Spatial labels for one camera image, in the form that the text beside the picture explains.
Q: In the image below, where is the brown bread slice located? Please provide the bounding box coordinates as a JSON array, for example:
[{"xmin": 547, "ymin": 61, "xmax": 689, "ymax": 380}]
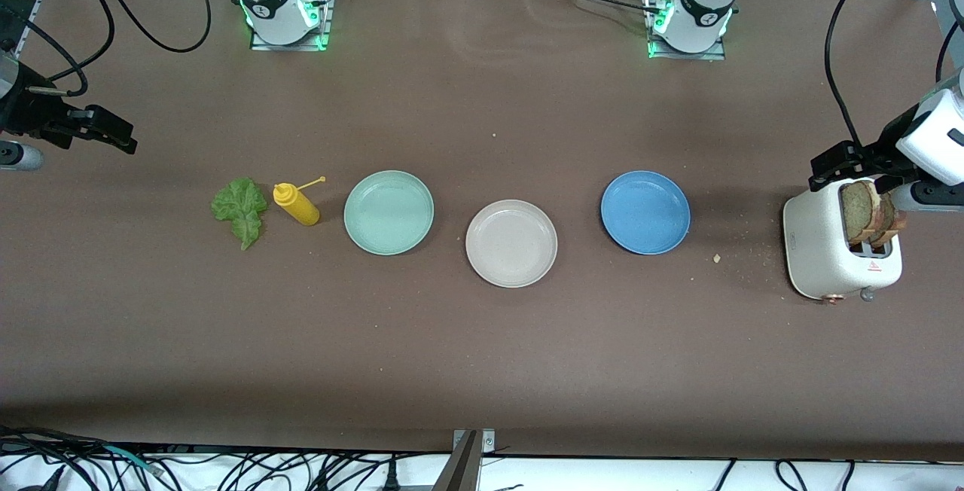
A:
[
  {"xmin": 840, "ymin": 180, "xmax": 883, "ymax": 245},
  {"xmin": 870, "ymin": 194, "xmax": 908, "ymax": 248}
]

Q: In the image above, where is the green lettuce leaf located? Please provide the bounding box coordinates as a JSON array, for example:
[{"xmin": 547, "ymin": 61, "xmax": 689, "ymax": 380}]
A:
[{"xmin": 211, "ymin": 177, "xmax": 270, "ymax": 252}]

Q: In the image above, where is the yellow mustard squeeze bottle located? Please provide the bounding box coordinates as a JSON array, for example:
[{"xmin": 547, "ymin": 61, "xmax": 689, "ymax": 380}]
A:
[{"xmin": 273, "ymin": 176, "xmax": 327, "ymax": 227}]

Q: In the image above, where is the blue plate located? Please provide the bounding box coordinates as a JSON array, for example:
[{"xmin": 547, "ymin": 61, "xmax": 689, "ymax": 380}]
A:
[{"xmin": 600, "ymin": 170, "xmax": 691, "ymax": 255}]

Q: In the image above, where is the mint green plate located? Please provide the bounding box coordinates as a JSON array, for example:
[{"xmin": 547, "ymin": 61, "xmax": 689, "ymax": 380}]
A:
[{"xmin": 343, "ymin": 169, "xmax": 435, "ymax": 256}]

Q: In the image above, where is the beige plate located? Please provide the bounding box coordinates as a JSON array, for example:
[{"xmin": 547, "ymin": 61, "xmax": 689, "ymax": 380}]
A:
[{"xmin": 465, "ymin": 199, "xmax": 559, "ymax": 288}]

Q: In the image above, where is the cream white toaster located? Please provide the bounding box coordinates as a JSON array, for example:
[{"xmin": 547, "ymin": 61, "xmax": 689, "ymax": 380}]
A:
[{"xmin": 782, "ymin": 177, "xmax": 904, "ymax": 304}]

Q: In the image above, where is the aluminium frame rail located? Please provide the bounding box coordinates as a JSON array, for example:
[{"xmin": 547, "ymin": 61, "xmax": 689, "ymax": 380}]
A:
[{"xmin": 14, "ymin": 0, "xmax": 76, "ymax": 51}]

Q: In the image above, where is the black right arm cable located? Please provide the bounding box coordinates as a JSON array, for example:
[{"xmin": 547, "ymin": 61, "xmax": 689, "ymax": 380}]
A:
[
  {"xmin": 23, "ymin": 0, "xmax": 115, "ymax": 98},
  {"xmin": 66, "ymin": 0, "xmax": 212, "ymax": 53}
]

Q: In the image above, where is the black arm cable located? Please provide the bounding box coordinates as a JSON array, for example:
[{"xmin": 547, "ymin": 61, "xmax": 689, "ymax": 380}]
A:
[
  {"xmin": 825, "ymin": 0, "xmax": 905, "ymax": 147},
  {"xmin": 66, "ymin": 0, "xmax": 212, "ymax": 53},
  {"xmin": 936, "ymin": 20, "xmax": 964, "ymax": 84},
  {"xmin": 23, "ymin": 0, "xmax": 115, "ymax": 98}
]

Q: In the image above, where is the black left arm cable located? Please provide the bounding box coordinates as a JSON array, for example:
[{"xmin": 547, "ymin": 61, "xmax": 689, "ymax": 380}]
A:
[
  {"xmin": 825, "ymin": 0, "xmax": 905, "ymax": 147},
  {"xmin": 936, "ymin": 20, "xmax": 964, "ymax": 84}
]

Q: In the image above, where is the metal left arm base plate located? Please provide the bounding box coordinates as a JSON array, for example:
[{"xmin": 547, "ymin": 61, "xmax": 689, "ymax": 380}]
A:
[{"xmin": 648, "ymin": 0, "xmax": 726, "ymax": 61}]

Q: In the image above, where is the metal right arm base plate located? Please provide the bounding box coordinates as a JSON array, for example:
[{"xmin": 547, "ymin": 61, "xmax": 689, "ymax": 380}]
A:
[{"xmin": 250, "ymin": 0, "xmax": 333, "ymax": 52}]

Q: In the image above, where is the teal floor cable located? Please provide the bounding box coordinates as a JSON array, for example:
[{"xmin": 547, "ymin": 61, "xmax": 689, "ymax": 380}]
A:
[{"xmin": 102, "ymin": 444, "xmax": 165, "ymax": 475}]

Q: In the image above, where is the metal table edge bracket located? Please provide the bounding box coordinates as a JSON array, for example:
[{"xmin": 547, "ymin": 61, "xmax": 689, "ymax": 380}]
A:
[{"xmin": 452, "ymin": 428, "xmax": 496, "ymax": 491}]

